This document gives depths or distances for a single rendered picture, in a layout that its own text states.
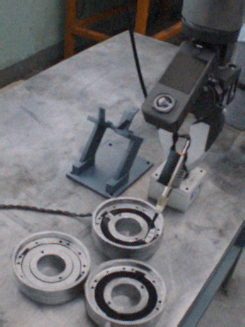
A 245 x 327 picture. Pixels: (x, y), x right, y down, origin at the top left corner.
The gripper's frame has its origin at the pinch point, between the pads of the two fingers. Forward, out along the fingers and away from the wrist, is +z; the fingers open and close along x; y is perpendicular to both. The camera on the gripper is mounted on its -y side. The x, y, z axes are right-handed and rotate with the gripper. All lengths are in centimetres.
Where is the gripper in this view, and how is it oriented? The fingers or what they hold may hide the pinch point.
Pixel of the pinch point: (178, 162)
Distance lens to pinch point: 61.9
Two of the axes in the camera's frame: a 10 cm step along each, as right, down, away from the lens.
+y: 5.7, -4.6, 6.8
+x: -8.2, -4.1, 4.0
